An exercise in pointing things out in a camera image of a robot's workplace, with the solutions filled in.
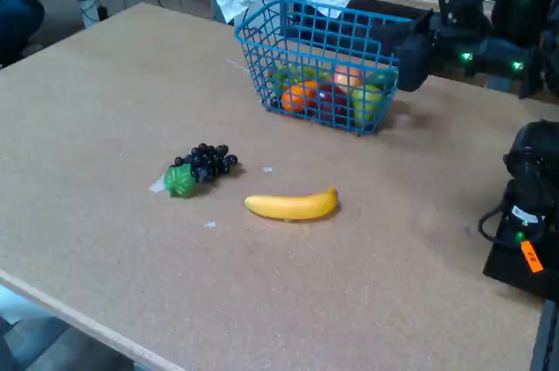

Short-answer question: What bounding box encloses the red toy pomegranate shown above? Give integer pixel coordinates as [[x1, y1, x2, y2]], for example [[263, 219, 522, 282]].
[[312, 85, 350, 124]]

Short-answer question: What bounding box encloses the yellow-green toy fruit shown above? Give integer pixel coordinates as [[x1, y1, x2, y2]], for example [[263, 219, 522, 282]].
[[266, 63, 302, 95]]

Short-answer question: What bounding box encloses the light green toy fruit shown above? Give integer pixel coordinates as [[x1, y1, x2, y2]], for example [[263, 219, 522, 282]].
[[300, 65, 333, 83]]

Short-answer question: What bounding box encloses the small black camera box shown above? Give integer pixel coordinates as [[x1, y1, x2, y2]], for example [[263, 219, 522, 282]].
[[435, 0, 486, 30]]

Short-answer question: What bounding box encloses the black base cable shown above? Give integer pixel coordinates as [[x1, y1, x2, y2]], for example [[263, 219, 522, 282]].
[[477, 203, 510, 244]]

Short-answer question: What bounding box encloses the dark green toy fruit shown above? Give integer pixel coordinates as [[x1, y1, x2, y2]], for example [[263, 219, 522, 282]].
[[366, 70, 397, 91]]

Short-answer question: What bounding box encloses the yellow-green toy pear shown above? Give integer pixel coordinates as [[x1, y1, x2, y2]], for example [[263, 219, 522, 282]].
[[351, 84, 385, 127]]

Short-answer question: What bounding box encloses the orange toy fruit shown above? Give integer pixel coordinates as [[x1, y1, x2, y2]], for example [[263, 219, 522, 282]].
[[280, 81, 318, 113]]

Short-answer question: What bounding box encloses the black toy grapes, green leaf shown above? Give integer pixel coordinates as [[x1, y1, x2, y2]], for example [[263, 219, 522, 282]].
[[163, 142, 240, 199]]

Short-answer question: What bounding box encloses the blue wire basket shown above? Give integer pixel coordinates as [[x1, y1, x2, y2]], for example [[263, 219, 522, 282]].
[[234, 0, 414, 136]]

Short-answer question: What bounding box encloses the pink-orange toy peach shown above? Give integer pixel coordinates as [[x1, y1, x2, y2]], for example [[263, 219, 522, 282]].
[[334, 65, 364, 93]]

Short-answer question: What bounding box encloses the person's leg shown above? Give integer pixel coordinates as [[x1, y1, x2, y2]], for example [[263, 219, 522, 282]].
[[0, 0, 45, 67]]

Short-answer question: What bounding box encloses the dark metal frame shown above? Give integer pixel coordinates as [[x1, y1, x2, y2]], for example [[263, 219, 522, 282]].
[[528, 299, 559, 371]]

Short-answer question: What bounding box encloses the yellow toy banana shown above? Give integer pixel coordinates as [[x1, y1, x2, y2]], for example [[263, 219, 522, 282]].
[[244, 186, 340, 221]]

